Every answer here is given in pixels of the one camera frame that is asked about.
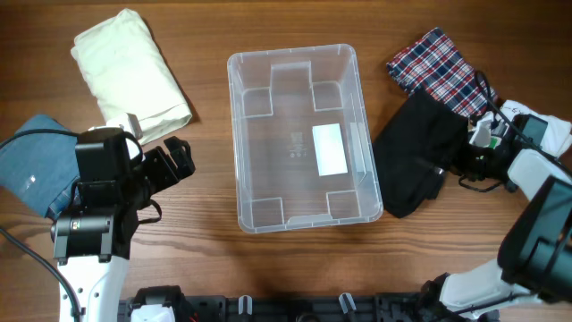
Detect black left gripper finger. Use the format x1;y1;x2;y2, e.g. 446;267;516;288
173;154;196;180
164;136;191;157

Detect black cloth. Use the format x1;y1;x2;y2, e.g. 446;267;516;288
373;89;468;218

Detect plaid cloth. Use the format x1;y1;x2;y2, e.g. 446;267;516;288
386;27;488;117

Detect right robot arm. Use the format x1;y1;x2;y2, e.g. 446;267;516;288
187;175;571;322

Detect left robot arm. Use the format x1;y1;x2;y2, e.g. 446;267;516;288
52;134;196;321

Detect white printed t-shirt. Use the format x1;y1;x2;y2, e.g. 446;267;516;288
500;100;571;157

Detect folded cream cloth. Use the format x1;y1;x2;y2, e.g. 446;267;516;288
71;8;192;144

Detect folded blue denim jeans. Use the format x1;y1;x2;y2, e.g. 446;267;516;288
1;114;79;220

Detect clear plastic storage bin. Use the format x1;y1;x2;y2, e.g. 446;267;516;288
227;44;383;233

